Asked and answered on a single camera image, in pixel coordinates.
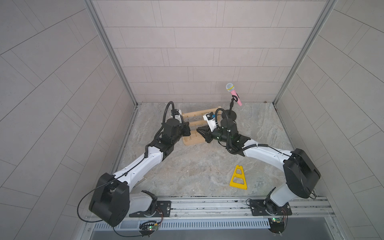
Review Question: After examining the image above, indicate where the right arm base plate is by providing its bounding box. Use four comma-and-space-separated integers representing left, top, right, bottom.
246, 199, 292, 217

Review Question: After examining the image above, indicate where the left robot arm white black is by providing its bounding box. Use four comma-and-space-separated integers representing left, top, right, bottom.
89, 102, 191, 227

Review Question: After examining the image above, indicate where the green circuit board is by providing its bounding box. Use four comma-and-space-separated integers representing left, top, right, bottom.
139, 221, 160, 236
268, 218, 286, 235

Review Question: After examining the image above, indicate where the left green circuit board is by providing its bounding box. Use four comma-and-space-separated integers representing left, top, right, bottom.
139, 221, 160, 236

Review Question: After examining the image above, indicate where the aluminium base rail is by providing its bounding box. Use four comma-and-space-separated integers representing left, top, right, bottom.
123, 197, 336, 220

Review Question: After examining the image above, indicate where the right green circuit board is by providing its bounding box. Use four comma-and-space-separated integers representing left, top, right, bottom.
268, 218, 286, 235

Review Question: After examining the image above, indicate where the pink toy microphone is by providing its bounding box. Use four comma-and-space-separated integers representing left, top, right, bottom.
226, 83, 243, 107

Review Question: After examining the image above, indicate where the white ventilation grille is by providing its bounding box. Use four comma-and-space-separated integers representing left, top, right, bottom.
94, 218, 271, 231

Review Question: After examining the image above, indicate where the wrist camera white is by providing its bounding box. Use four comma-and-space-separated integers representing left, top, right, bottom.
203, 112, 217, 132
171, 109, 183, 123

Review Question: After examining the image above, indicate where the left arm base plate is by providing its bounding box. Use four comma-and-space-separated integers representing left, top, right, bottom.
129, 201, 172, 218

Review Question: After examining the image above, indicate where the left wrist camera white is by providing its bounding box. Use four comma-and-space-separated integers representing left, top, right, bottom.
171, 109, 183, 123

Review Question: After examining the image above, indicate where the yellow triangular plastic stand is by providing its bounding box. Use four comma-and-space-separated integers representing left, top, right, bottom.
229, 165, 248, 190

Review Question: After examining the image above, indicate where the wooden jewelry display stand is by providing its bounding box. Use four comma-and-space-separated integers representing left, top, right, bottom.
182, 106, 221, 146

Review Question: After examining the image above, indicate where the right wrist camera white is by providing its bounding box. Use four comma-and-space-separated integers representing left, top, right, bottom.
203, 112, 217, 132

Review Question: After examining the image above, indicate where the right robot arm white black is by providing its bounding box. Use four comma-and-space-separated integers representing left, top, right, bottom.
197, 108, 321, 216

